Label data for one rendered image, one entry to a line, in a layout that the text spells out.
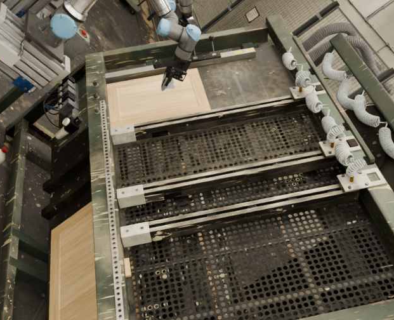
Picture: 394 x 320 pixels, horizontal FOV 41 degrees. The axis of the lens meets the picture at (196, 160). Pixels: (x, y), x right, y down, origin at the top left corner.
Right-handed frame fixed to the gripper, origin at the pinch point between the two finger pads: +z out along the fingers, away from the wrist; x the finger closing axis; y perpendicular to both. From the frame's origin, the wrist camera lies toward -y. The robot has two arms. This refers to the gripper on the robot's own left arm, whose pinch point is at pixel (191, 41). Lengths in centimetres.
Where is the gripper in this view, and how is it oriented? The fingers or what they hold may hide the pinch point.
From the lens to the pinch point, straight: 335.6
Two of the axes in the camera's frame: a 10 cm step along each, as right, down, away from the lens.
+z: 0.9, 7.2, 6.9
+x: -8.6, 4.0, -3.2
